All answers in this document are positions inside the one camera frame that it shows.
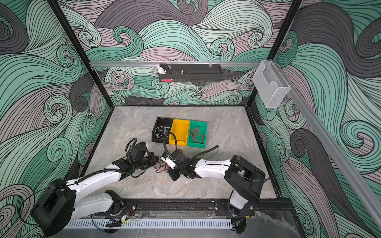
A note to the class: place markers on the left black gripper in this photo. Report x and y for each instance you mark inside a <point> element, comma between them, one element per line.
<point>151,155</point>

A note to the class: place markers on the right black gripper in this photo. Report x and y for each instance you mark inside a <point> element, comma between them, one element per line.
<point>172,175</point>

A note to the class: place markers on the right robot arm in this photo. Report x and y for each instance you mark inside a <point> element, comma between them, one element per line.
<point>246,179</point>

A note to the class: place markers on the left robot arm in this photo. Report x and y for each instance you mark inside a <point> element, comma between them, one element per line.
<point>65,201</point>

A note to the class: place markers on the black plastic bin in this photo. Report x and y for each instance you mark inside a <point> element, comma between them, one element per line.
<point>161,127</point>

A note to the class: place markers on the green plastic bin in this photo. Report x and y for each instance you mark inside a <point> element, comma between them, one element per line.
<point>197,134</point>

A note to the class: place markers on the yellow plastic bin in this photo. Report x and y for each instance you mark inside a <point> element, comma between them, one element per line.
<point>180,128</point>

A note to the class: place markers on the white rabbit figurine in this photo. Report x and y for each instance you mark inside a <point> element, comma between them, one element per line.
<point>160,69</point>

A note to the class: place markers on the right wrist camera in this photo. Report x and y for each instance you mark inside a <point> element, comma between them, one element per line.
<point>165,158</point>

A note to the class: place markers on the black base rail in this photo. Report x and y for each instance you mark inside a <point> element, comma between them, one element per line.
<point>215,205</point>

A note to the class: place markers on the white slotted cable duct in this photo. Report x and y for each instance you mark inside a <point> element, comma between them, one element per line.
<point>153,224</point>

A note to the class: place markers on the black wall shelf tray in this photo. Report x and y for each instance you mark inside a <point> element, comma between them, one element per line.
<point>196,73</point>

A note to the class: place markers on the clear acrylic wall holder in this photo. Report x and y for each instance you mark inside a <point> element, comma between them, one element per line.
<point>271,83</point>

